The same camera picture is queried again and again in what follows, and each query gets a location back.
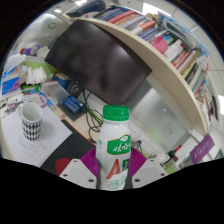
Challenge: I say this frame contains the white tissue pile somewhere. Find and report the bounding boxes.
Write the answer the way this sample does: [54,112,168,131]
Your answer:
[24,65,48,85]

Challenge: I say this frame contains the black cable bundle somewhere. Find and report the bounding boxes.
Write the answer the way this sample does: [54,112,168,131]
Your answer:
[81,88,104,143]

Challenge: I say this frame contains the black white checkered mug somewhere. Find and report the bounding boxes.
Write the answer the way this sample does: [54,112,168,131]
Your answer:
[18,101,45,142]

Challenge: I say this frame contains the white drink bottle green cap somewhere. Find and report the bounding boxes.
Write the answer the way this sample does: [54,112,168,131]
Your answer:
[95,104,133,192]

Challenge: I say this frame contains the dark wine bottle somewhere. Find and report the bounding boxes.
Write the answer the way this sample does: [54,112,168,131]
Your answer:
[165,144,183,161]

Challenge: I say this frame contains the blue electronics box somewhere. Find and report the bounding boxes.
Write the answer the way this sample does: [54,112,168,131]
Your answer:
[62,95,85,115]

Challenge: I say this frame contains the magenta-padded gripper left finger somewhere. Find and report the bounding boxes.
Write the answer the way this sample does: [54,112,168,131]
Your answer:
[59,148,101,190]

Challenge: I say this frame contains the black red-edged desk mat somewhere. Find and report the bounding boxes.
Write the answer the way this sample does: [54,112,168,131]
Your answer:
[39,119,98,177]

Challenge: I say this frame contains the white written paper sheet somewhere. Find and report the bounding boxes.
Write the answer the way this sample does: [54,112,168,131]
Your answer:
[0,105,73,168]

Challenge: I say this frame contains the clear plastic box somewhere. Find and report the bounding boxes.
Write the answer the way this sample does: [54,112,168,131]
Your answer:
[41,80,70,106]

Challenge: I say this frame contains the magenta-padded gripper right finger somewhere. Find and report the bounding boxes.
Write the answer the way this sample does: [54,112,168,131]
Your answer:
[126,147,169,190]

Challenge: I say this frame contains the green packet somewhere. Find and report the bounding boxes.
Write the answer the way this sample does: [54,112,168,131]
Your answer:
[19,83,43,95]

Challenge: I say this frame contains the blue tissue packet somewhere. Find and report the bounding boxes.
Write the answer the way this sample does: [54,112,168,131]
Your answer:
[1,75,20,96]

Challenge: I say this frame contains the black computer monitor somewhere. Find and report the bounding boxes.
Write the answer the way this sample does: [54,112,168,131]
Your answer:
[44,19,153,106]

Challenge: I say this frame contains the purple hanging banner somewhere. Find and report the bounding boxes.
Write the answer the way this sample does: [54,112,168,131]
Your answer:
[189,133,216,165]

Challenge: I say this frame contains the tissue box with white tissue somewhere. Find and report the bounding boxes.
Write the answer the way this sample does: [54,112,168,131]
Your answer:
[2,53,26,78]

